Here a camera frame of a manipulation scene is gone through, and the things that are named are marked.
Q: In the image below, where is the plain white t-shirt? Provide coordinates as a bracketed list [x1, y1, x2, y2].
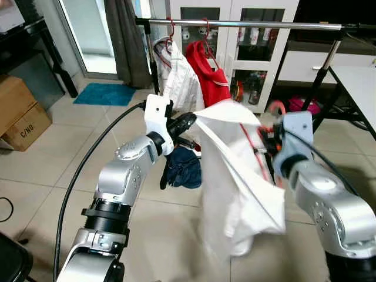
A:
[193, 99, 287, 259]

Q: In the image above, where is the dark blue garment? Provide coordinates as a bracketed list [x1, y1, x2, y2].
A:
[160, 144, 203, 190]

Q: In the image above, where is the white denim jacket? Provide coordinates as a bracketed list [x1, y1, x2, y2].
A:
[153, 36, 203, 112]

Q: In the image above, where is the red garment with white stripe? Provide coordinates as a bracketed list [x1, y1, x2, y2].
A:
[185, 41, 231, 109]

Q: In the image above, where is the magenta vacuum cleaner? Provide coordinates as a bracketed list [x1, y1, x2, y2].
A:
[287, 97, 323, 115]

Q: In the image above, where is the teal floor mat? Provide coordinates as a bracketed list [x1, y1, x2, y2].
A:
[73, 82, 137, 107]

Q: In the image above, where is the grey curtain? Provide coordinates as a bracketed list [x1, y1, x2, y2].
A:
[112, 0, 155, 89]

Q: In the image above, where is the white glass-door cabinet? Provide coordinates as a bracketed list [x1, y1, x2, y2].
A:
[167, 0, 300, 115]

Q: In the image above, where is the long white table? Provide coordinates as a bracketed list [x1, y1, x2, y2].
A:
[320, 65, 376, 139]

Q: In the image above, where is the white framed glass door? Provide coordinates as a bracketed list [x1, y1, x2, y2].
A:
[56, 0, 127, 80]

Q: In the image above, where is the grey board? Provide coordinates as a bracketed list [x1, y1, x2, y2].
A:
[9, 53, 65, 109]

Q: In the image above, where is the cardboard box with black print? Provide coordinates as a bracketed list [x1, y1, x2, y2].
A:
[1, 103, 53, 152]

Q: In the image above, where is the black television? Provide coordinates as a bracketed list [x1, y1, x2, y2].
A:
[293, 0, 376, 45]

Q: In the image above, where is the black desk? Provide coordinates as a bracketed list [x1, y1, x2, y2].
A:
[0, 16, 79, 99]

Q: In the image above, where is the white computer case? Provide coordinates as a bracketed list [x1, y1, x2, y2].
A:
[0, 0, 27, 33]

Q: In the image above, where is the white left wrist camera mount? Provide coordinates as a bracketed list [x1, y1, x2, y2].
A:
[144, 94, 176, 156]

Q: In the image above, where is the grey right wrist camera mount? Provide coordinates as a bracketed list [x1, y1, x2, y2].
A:
[273, 112, 314, 177]

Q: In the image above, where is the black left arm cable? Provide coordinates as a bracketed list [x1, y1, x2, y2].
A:
[53, 101, 147, 281]

